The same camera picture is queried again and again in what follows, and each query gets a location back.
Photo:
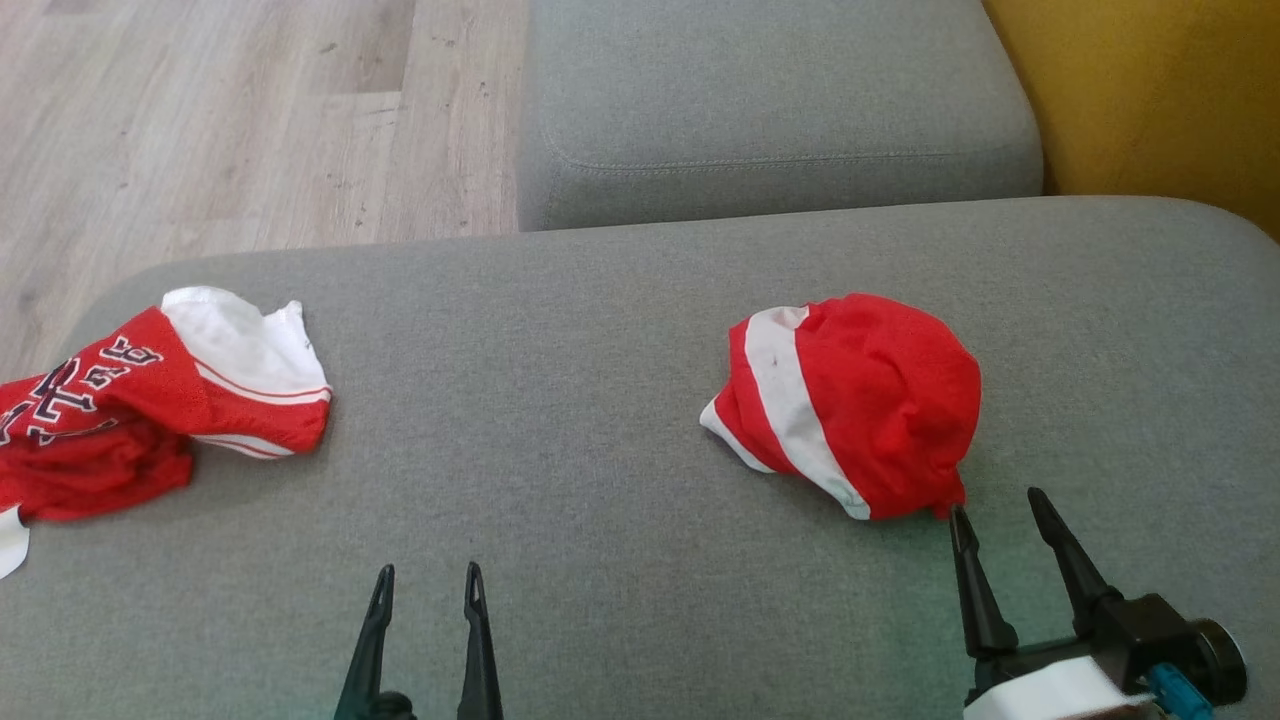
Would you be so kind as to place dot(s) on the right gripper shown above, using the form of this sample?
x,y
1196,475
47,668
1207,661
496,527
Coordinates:
x,y
1150,630

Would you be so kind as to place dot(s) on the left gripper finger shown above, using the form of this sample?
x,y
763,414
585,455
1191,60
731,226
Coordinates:
x,y
366,660
479,660

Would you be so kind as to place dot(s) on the red shorts with white stripe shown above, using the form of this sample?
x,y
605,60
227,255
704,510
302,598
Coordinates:
x,y
880,400

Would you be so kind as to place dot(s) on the red jersey with black lettering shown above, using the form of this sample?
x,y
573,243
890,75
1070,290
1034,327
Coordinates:
x,y
110,420

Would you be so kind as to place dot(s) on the large grey sofa seat cushion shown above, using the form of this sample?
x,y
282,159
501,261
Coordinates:
x,y
600,350

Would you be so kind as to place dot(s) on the yellow sofa backrest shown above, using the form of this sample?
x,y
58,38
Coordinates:
x,y
1160,90

